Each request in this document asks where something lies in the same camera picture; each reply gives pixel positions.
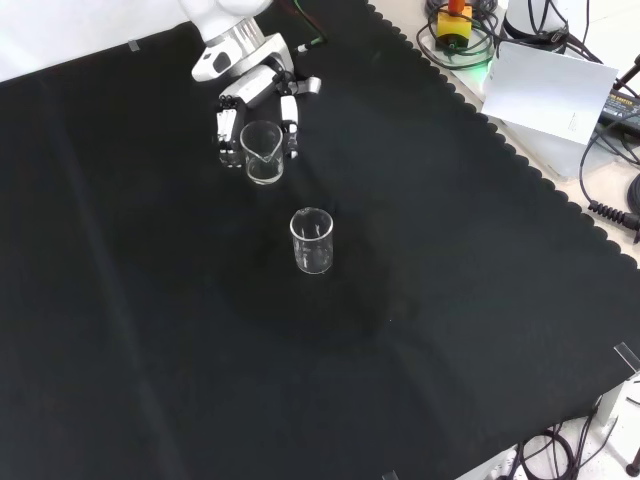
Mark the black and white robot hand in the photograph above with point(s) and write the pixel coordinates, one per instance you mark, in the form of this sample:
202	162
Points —
252	85

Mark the small clear glass beaker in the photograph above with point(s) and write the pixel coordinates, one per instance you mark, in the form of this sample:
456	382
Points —
262	165

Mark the tall clear graduated beaker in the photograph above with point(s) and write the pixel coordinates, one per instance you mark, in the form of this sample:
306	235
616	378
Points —
312	250

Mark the grey tape strip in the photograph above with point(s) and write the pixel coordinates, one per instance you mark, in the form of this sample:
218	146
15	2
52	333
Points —
134	46
627	356

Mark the yellow stop button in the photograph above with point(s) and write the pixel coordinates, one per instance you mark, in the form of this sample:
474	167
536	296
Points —
454	27

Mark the black bench cloth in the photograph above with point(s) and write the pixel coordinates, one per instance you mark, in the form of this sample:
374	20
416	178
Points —
150	300

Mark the grey metal box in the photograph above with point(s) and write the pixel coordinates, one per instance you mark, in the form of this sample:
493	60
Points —
555	155

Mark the black power adapter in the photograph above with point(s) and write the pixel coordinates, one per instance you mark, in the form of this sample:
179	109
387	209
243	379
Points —
622	107

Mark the white power strip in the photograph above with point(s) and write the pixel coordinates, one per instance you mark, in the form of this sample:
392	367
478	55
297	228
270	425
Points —
500	465

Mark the white metal bracket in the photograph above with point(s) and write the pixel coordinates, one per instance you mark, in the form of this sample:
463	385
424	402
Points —
622	415

